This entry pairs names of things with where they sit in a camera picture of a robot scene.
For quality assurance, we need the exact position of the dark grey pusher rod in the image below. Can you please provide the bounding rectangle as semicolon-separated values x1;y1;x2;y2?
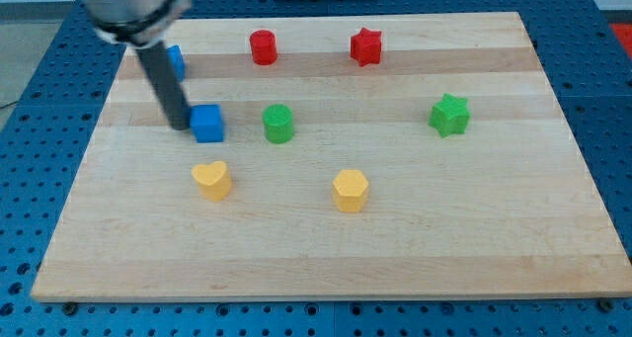
135;42;191;130

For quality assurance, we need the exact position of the green cylinder block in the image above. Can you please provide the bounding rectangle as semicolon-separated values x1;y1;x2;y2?
262;104;294;144

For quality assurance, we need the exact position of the yellow hexagon block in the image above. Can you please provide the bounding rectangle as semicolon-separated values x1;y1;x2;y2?
332;169;369;212

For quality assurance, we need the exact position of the blue cube block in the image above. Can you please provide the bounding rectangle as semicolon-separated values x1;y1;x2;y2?
190;104;224;143

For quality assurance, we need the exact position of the blue block behind rod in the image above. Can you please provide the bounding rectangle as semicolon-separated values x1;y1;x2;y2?
167;45;186;82

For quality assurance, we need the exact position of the yellow heart block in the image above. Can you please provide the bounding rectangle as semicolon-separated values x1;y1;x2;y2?
191;161;232;203

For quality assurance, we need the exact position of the red star block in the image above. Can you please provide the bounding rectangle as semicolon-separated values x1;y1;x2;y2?
350;28;382;67

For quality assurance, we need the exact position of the green star block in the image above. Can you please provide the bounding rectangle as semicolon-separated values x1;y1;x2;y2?
429;93;470;137

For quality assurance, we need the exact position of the red cylinder block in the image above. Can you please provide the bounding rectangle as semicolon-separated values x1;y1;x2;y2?
249;30;277;65

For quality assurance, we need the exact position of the wooden board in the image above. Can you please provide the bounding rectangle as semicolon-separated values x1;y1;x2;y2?
32;12;631;302

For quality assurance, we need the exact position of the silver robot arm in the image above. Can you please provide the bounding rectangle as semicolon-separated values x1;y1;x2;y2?
80;0;193;130

